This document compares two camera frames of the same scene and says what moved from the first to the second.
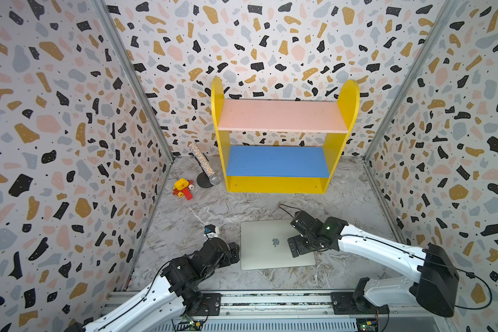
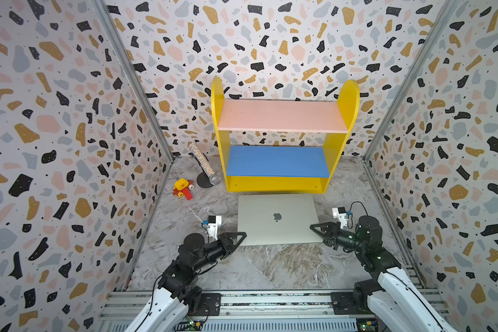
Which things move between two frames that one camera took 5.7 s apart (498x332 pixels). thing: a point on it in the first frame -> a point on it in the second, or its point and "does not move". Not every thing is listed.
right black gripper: (297, 250) -> (330, 232)
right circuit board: (367, 324) does not move
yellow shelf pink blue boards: (281, 146) does not move
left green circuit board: (189, 326) does not move
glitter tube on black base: (208, 178) does not move
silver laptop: (264, 245) -> (273, 219)
